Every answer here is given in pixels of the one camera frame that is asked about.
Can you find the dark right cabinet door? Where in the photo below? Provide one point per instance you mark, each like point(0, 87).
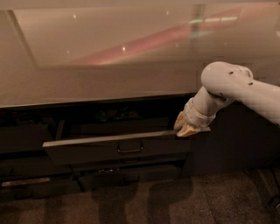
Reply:
point(239, 139)

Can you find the dark left middle drawer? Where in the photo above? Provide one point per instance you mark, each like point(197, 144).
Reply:
point(30, 166)

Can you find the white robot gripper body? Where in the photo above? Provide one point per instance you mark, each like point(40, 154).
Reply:
point(193, 116)

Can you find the green snack bag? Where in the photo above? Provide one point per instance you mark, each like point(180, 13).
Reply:
point(110, 115)

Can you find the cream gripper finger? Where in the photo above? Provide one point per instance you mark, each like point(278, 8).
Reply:
point(188, 130)
point(179, 121)

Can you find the dark left top drawer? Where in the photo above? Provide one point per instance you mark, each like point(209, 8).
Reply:
point(28, 137)

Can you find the dark drawer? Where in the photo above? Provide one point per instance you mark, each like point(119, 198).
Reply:
point(38, 188)
point(119, 177)
point(132, 161)
point(97, 142)
point(30, 166)
point(28, 137)

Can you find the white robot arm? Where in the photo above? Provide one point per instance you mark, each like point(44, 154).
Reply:
point(222, 84)

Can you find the dark left bottom drawer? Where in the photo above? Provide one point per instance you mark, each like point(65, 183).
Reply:
point(38, 188)

